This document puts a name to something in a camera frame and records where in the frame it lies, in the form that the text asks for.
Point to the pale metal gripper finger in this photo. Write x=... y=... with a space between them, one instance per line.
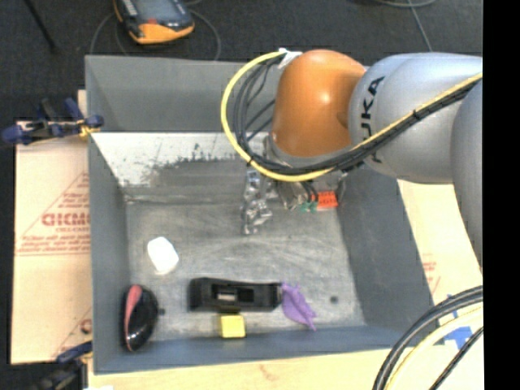
x=254 y=185
x=254 y=217

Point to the grey metal bin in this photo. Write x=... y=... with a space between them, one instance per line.
x=227 y=234

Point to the black rectangular tool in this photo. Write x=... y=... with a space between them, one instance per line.
x=233 y=295

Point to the purple toy figure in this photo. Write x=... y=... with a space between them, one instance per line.
x=296 y=305

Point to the white plastic cup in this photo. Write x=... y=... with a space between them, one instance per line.
x=162 y=255

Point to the yellow cube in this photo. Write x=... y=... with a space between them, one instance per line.
x=232 y=326

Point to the black and pink oval object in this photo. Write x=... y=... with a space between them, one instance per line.
x=138 y=317

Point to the brown cardboard board red print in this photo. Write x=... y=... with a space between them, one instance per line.
x=48 y=250

